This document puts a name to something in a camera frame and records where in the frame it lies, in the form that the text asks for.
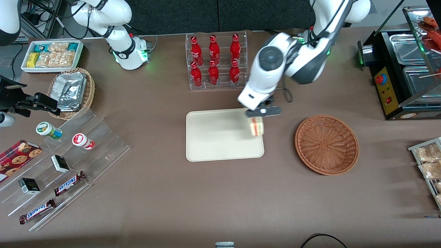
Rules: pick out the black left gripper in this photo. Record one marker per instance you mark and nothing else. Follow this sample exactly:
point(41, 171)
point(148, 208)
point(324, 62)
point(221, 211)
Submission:
point(267, 102)

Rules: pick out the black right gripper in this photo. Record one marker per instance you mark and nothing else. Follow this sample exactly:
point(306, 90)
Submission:
point(11, 98)

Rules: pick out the triangular sandwich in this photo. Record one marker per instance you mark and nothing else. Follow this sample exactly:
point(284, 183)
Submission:
point(257, 127)

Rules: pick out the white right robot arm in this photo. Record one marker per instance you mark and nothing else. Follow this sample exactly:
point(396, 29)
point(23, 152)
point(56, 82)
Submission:
point(117, 34)

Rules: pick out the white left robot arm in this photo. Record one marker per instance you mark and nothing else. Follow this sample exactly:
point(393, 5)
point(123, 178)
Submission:
point(272, 58)

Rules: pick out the light wicker basket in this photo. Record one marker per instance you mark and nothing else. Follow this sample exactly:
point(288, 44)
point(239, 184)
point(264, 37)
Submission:
point(89, 93)

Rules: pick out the cream rectangular tray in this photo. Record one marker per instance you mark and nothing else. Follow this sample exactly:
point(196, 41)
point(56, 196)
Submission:
point(217, 137)

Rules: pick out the round brown wicker basket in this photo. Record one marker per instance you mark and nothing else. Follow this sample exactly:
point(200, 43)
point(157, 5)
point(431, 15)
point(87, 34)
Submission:
point(327, 144)

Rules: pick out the tray of packaged snacks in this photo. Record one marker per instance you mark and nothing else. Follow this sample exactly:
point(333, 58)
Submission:
point(413, 148)

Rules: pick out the silver foil packet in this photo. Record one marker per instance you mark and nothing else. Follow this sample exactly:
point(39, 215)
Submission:
point(70, 79)
point(70, 98)

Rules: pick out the green lid yogurt cup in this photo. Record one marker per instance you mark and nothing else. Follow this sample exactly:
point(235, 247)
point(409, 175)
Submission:
point(46, 129)

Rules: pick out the red lid yogurt cup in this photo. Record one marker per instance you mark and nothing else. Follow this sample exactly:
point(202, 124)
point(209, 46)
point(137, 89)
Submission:
point(82, 140)

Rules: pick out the clear granola bag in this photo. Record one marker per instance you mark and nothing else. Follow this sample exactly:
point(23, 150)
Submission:
point(62, 59)
point(43, 60)
point(58, 47)

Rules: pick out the yellow snack pack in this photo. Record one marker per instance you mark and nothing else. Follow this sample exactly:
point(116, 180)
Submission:
point(33, 60)

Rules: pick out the red cola bottle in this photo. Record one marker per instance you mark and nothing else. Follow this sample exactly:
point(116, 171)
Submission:
point(214, 50)
point(196, 76)
point(213, 75)
point(235, 48)
point(196, 51)
point(234, 74)

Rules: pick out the clear acrylic bottle rack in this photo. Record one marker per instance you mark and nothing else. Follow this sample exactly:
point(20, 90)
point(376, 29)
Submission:
point(224, 86)

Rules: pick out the small black box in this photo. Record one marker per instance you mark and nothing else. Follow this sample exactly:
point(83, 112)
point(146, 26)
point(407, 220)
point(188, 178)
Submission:
point(60, 163)
point(29, 186)

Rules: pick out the teal snack pack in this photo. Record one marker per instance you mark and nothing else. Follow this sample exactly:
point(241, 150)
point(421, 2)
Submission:
point(41, 48)
point(72, 47)

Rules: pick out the red cookie box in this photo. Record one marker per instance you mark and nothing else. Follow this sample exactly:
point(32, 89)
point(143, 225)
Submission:
point(17, 158)

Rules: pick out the white plastic snack bin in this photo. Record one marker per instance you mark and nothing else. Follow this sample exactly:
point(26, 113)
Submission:
point(80, 51)

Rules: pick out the clear acrylic stepped display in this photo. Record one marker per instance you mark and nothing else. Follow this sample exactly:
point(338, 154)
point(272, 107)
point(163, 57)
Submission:
point(103, 148)

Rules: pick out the Snickers chocolate bar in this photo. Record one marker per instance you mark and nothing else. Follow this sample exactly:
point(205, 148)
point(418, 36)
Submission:
point(69, 183)
point(37, 211)

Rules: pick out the black food warmer appliance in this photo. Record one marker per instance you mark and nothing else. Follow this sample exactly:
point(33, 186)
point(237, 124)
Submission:
point(389, 100)

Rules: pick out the grey plastic object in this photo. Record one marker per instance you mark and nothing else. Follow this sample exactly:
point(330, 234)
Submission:
point(224, 245)

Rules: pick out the steel warmer pan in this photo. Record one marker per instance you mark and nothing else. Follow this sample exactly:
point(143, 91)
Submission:
point(418, 84)
point(406, 48)

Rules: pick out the clear bag of crackers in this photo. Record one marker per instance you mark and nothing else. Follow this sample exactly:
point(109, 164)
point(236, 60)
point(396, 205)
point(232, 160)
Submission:
point(438, 186)
point(427, 153)
point(439, 199)
point(430, 170)

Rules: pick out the orange red fried food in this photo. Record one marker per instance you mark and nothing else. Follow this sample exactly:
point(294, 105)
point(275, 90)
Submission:
point(432, 34)

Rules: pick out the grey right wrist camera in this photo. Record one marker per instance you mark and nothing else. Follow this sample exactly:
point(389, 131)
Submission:
point(6, 120)

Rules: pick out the aluminium frame post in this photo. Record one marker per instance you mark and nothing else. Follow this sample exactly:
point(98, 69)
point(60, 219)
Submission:
point(44, 17)

